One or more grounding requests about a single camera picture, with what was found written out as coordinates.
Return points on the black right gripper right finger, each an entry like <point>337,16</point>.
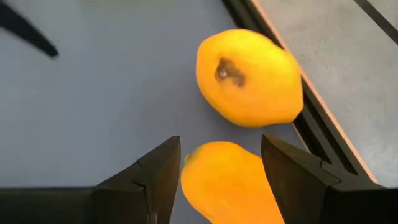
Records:
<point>304,193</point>

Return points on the black aluminium table frame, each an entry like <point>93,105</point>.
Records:
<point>317,130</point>

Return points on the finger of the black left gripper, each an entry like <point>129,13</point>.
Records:
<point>21,26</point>

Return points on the small orange fruit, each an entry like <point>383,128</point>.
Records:
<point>227,186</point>

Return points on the orange mango with dark spot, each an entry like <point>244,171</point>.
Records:
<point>248,93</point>

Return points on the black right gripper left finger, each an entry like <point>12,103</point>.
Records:
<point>149,193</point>

